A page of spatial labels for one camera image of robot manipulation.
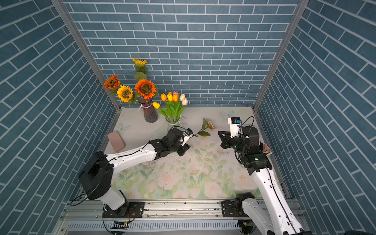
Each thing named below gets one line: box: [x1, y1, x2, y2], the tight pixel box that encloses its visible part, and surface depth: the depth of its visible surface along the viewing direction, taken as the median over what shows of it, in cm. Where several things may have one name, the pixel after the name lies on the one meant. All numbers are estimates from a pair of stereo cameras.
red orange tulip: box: [172, 91, 179, 121], surface depth 88 cm
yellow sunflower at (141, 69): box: [131, 58, 148, 81], surface depth 92 cm
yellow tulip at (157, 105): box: [152, 101, 172, 120], surface depth 86 cm
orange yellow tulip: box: [166, 91, 174, 121], surface depth 88 cm
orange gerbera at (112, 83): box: [103, 74, 121, 95], surface depth 78 cm
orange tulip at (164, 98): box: [160, 93, 174, 121], surface depth 87 cm
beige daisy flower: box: [189, 117, 216, 139], surface depth 107 cm
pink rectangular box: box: [107, 130, 126, 153], surface depth 101 cm
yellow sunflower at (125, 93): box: [116, 84, 134, 103], surface depth 74 cm
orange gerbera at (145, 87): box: [134, 78, 157, 100], surface depth 77 cm
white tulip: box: [178, 93, 186, 118], surface depth 88 cm
